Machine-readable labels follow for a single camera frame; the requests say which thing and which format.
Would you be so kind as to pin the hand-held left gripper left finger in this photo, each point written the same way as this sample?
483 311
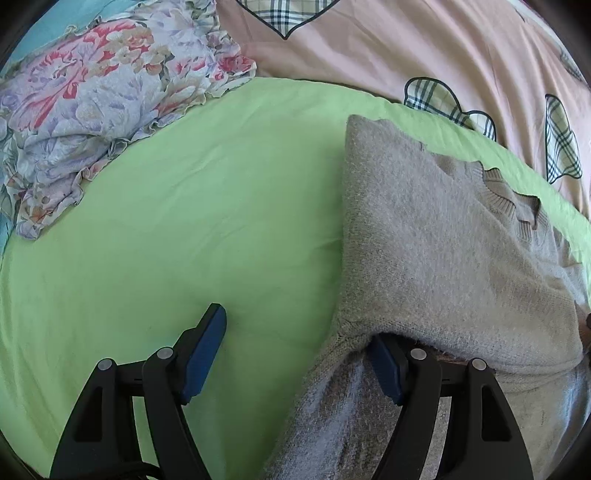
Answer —
205 350

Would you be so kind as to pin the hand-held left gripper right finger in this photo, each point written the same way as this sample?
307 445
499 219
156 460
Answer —
387 371

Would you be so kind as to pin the grey knitted sweater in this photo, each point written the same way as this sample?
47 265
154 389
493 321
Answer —
438 254

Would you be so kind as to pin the light green bed sheet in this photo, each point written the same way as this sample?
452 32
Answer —
207 207

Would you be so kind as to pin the floral ruffled pillow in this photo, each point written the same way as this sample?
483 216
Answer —
92 115

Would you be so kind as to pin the pink quilt with plaid hearts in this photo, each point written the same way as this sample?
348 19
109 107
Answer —
392 46

